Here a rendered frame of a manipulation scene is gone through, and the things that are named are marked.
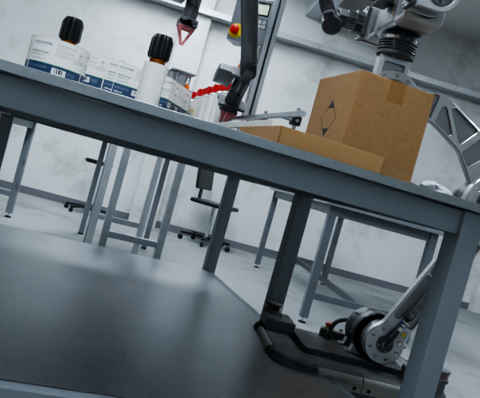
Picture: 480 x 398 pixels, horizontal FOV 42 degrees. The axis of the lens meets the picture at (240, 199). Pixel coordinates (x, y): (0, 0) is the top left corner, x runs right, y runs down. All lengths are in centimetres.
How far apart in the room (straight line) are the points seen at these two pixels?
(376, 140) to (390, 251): 575
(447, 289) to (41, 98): 101
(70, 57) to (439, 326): 142
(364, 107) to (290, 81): 542
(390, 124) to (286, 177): 54
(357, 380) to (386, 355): 21
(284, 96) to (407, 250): 231
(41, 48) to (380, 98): 111
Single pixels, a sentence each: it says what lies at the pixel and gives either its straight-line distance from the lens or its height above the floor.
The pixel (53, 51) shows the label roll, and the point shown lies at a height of 98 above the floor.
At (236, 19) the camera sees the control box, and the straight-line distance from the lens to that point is 264.
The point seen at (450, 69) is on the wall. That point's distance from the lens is 778.
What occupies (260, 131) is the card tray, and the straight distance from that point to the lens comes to 144.
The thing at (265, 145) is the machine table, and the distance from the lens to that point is 128.
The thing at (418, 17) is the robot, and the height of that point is 138.
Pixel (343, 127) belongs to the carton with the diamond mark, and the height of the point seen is 95.
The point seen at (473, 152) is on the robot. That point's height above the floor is 104.
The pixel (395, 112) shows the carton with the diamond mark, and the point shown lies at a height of 104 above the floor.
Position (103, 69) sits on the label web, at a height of 101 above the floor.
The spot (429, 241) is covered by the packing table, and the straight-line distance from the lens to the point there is 407.
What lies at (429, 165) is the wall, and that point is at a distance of 760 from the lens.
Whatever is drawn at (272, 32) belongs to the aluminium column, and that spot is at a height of 135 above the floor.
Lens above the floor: 73
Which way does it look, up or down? 1 degrees down
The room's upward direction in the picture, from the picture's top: 15 degrees clockwise
